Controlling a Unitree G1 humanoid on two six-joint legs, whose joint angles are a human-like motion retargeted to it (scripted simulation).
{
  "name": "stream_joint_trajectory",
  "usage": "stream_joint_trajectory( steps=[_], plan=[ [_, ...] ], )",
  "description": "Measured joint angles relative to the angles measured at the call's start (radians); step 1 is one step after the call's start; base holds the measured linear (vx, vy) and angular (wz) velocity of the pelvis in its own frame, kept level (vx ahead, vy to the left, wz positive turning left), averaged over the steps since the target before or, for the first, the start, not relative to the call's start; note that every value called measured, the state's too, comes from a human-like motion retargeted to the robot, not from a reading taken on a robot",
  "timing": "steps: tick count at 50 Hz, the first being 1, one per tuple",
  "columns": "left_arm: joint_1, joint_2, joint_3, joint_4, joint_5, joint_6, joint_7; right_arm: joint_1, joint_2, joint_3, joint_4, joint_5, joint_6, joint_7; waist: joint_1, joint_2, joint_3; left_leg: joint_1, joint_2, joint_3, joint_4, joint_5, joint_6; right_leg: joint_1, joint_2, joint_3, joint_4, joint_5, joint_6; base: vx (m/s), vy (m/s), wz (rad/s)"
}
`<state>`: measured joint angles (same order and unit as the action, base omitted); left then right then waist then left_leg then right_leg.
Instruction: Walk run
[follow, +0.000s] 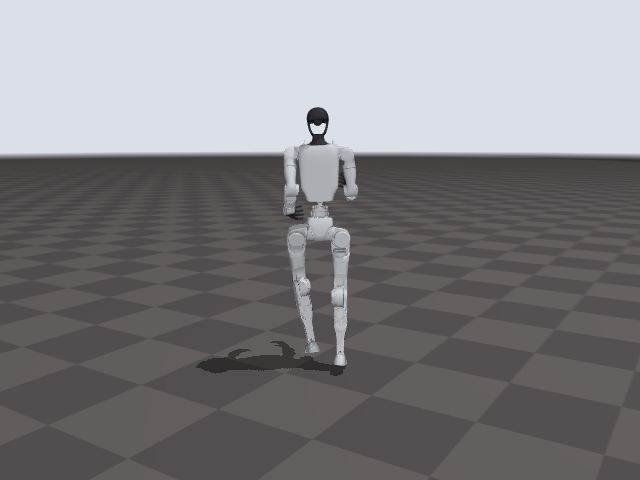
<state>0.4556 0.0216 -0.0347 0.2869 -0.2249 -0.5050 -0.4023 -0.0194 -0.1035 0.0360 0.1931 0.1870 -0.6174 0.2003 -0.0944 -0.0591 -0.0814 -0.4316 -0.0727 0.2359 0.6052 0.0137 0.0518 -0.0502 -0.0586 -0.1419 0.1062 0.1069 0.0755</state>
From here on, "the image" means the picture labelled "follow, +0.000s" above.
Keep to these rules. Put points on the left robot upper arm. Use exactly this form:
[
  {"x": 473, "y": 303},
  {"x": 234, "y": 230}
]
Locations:
[{"x": 290, "y": 171}]

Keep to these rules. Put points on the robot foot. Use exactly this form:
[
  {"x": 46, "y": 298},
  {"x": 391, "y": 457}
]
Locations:
[
  {"x": 340, "y": 359},
  {"x": 311, "y": 347}
]

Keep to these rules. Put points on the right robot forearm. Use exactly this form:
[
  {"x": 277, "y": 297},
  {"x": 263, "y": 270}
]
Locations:
[{"x": 353, "y": 197}]

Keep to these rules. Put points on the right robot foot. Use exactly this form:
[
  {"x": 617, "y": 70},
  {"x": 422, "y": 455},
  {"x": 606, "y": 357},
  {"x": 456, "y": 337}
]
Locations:
[{"x": 340, "y": 359}]

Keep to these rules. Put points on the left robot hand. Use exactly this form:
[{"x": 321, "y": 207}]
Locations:
[{"x": 293, "y": 216}]

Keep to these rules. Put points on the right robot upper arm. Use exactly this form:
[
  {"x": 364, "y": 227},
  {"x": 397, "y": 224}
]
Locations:
[{"x": 349, "y": 170}]

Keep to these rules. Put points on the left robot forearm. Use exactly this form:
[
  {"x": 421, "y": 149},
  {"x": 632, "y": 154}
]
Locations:
[{"x": 289, "y": 204}]

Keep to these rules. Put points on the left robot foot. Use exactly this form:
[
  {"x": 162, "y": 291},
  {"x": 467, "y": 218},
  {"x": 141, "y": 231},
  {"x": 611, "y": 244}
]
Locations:
[{"x": 311, "y": 347}]

